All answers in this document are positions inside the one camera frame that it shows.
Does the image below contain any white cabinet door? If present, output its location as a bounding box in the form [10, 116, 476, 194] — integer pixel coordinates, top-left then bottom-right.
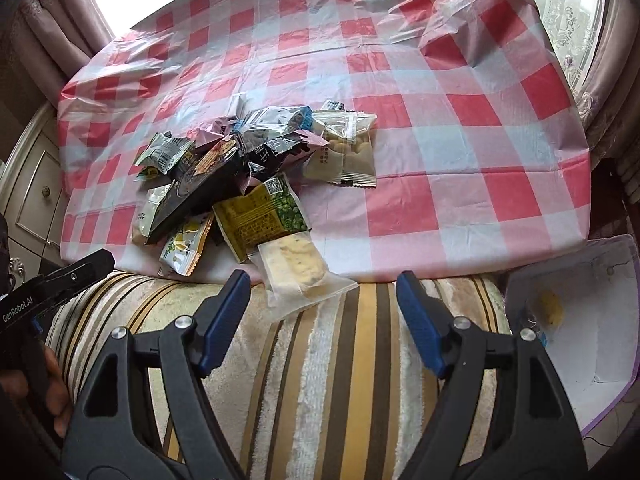
[0, 105, 71, 281]

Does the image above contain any white box with purple rim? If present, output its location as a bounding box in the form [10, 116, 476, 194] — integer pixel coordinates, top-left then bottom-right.
[505, 234, 640, 436]

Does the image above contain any green silver snack packet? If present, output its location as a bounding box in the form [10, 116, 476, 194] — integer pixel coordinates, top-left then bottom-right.
[135, 132, 196, 178]

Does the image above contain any pink black snack packet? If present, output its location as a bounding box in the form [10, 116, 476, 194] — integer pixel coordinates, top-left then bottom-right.
[245, 132, 328, 181]

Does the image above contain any mauve curtain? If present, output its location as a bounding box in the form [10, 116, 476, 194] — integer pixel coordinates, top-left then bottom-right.
[10, 0, 116, 91]
[575, 0, 640, 156]

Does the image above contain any white yellow snack packet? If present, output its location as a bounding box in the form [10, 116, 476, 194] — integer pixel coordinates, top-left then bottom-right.
[159, 212, 216, 277]

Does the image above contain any white lace curtain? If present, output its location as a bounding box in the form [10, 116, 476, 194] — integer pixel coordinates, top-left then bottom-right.
[525, 0, 608, 76]

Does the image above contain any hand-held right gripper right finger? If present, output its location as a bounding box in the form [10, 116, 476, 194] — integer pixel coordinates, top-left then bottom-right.
[395, 270, 588, 480]

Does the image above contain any striped plush blanket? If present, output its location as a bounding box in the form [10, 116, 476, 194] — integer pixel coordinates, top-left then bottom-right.
[45, 270, 516, 480]

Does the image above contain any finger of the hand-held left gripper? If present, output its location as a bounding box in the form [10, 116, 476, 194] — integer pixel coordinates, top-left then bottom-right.
[10, 249, 116, 312]

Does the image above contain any clear cracker packet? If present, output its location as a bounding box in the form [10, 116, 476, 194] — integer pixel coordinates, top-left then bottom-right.
[256, 232, 359, 322]

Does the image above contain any red checked plastic tablecloth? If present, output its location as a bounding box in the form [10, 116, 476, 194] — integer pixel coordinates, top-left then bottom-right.
[57, 0, 593, 291]

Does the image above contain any person's left hand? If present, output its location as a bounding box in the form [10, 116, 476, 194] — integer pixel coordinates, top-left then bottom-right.
[42, 346, 74, 439]

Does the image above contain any white green snack packet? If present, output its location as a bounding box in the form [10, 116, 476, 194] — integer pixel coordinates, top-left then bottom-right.
[132, 182, 173, 246]

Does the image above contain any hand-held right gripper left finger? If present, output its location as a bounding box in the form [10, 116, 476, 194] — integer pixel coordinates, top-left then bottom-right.
[60, 269, 251, 480]

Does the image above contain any pale pink snack packet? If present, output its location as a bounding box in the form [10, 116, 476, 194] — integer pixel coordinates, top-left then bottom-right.
[195, 115, 241, 148]

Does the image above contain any yellow green pea packet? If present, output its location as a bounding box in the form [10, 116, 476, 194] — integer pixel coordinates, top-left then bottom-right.
[212, 172, 311, 264]

